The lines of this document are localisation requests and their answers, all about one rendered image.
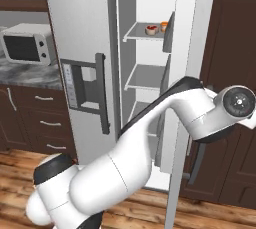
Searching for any dark brown base cupboard run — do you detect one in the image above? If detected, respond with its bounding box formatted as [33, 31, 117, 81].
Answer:
[0, 83, 78, 161]

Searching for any small bowl with red food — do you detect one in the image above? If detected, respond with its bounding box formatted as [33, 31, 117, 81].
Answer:
[145, 24, 160, 37]

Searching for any small orange jar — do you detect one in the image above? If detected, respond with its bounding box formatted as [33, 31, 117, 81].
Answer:
[159, 21, 169, 34]

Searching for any silver fridge door with bins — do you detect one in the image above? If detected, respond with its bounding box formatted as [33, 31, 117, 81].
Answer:
[164, 0, 219, 229]

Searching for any white microwave oven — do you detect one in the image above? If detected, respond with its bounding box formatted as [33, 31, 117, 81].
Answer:
[0, 22, 58, 67]

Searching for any dark grey fridge door handle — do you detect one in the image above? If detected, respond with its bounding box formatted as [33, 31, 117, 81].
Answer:
[95, 52, 111, 136]
[187, 139, 208, 186]

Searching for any grey fridge door bin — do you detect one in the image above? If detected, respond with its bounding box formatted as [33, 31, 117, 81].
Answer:
[162, 11, 176, 54]
[159, 54, 173, 96]
[154, 112, 168, 171]

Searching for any silver fridge door with dispenser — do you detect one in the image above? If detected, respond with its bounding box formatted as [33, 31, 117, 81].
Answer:
[41, 0, 118, 167]

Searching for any grey fridge shelf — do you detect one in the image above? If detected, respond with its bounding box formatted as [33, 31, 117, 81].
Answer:
[124, 63, 167, 92]
[122, 21, 168, 43]

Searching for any dark brown tall cupboard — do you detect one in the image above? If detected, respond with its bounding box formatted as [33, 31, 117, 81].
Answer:
[179, 0, 256, 211]

